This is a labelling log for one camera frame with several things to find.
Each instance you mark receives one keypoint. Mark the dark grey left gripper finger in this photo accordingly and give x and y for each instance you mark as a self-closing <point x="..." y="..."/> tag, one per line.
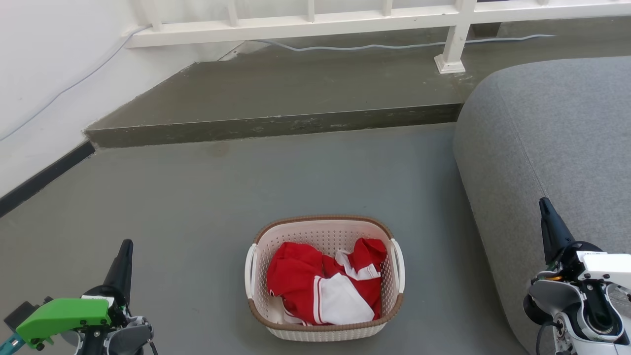
<point x="121" y="268"/>

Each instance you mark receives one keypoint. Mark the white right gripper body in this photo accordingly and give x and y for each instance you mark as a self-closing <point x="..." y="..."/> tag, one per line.
<point x="604" y="268"/>

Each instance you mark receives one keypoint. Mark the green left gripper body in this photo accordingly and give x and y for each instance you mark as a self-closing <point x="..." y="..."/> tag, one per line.
<point x="64" y="315"/>

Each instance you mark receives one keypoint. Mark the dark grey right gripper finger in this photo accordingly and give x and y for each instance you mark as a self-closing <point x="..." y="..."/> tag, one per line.
<point x="553" y="231"/>

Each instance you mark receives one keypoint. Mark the white laundry basket brown rim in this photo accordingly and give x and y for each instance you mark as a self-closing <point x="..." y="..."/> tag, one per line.
<point x="325" y="231"/>

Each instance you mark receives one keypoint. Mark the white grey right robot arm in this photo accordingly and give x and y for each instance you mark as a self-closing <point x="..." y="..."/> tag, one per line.
<point x="574" y="315"/>

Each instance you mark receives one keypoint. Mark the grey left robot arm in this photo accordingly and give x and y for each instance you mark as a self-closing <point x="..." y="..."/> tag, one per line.
<point x="125" y="339"/>

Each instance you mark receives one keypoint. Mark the grey fabric sofa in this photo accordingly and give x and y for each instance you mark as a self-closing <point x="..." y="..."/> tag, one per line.
<point x="547" y="148"/>

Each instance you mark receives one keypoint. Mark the black baseboard strip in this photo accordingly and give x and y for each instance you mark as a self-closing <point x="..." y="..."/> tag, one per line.
<point x="44" y="177"/>

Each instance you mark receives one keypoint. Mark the red and white garment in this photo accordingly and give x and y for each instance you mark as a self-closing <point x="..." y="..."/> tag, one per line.
<point x="305" y="281"/>

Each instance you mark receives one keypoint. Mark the raised concrete step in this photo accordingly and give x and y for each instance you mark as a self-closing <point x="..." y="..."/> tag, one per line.
<point x="296" y="93"/>

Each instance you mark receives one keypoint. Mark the white railing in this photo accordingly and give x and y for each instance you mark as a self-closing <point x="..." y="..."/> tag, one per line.
<point x="315" y="22"/>

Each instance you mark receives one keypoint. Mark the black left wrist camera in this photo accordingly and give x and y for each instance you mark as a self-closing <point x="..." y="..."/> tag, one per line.
<point x="19" y="315"/>

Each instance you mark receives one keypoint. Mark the teal left camera connector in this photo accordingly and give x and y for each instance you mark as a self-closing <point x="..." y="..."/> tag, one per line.
<point x="9" y="343"/>

